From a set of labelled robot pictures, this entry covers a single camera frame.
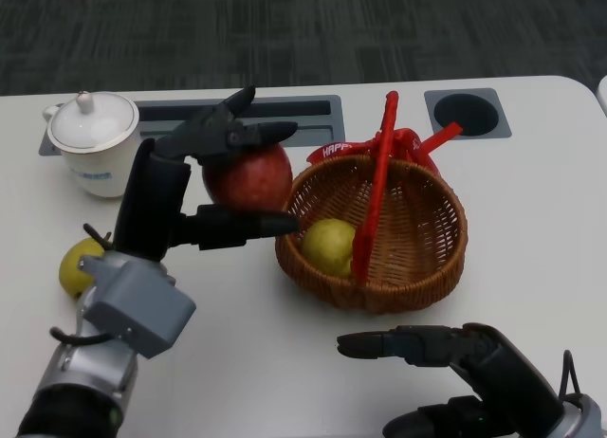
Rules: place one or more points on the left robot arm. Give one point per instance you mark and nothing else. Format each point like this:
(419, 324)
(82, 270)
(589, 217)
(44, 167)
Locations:
(80, 386)

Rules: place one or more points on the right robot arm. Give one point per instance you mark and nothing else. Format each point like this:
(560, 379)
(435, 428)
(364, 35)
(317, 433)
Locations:
(588, 419)

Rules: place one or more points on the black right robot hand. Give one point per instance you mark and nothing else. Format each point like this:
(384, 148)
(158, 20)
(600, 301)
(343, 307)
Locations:
(502, 376)

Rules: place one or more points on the yellow-green pear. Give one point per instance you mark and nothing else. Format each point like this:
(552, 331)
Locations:
(73, 267)
(327, 246)

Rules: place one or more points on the red apple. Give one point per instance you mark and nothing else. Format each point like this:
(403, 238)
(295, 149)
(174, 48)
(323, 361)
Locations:
(251, 182)

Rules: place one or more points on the white cup lid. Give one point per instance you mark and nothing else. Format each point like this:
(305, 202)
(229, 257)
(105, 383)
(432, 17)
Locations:
(92, 122)

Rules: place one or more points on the red printed ribbon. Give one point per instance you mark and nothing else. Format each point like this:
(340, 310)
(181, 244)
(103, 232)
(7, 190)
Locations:
(408, 141)

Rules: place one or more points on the white ceramic cup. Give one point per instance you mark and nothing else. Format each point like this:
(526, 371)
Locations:
(102, 172)

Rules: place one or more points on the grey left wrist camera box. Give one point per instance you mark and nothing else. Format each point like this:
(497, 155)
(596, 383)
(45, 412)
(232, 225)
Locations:
(137, 305)

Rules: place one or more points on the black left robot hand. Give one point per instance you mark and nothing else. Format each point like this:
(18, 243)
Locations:
(152, 201)

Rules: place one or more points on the grey round table grommet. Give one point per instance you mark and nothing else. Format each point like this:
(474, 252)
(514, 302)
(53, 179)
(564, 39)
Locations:
(467, 113)

